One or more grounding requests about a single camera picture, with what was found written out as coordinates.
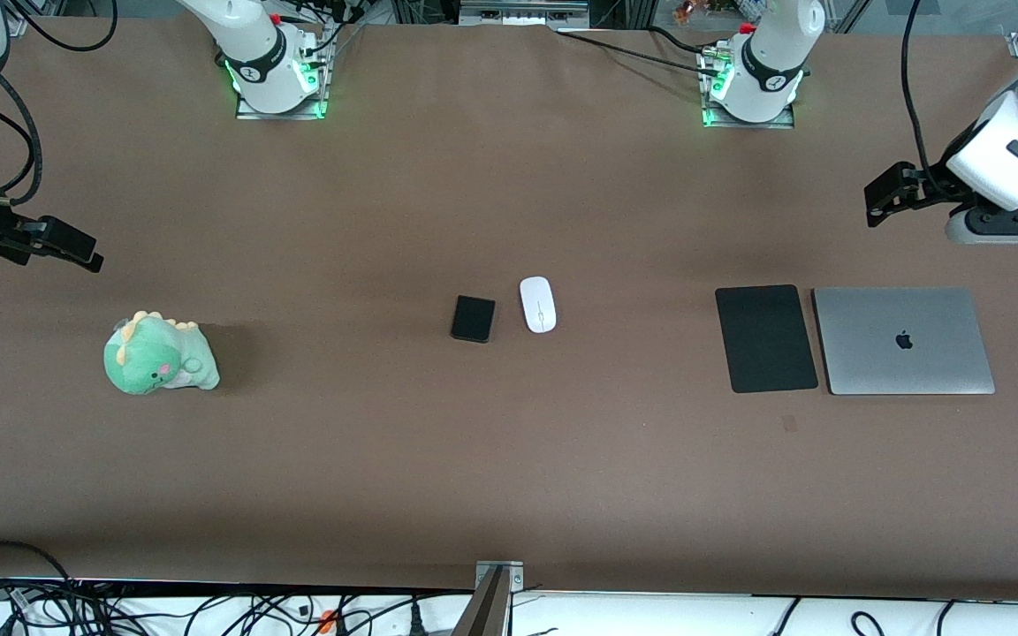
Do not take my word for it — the white computer mouse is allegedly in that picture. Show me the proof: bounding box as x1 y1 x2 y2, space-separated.
520 276 558 335

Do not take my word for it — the black phone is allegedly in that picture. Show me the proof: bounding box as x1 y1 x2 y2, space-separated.
451 295 497 345

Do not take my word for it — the black mouse pad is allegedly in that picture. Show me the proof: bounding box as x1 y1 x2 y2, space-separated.
715 284 819 394

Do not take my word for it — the grey closed laptop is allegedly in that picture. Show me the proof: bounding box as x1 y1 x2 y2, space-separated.
812 287 996 396

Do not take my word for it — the green dinosaur plush toy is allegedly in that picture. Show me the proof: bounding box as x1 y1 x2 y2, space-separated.
103 310 221 396

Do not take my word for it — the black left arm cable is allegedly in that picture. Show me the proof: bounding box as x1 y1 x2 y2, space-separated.
901 0 961 200

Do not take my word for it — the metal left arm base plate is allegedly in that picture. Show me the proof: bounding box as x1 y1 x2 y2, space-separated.
702 99 797 131

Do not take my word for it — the black hanging cable loop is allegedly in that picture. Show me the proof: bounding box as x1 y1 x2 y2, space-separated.
7 0 118 52

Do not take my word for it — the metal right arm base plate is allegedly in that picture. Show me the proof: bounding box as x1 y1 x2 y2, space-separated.
235 87 328 121

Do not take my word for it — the black cable on table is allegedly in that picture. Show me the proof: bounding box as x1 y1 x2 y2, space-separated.
557 31 720 79

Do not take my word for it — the aluminium frame rail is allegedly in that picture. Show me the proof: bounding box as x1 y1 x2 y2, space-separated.
459 0 590 27

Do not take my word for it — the metal table edge bracket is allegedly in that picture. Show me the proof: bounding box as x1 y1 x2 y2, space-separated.
454 560 525 636

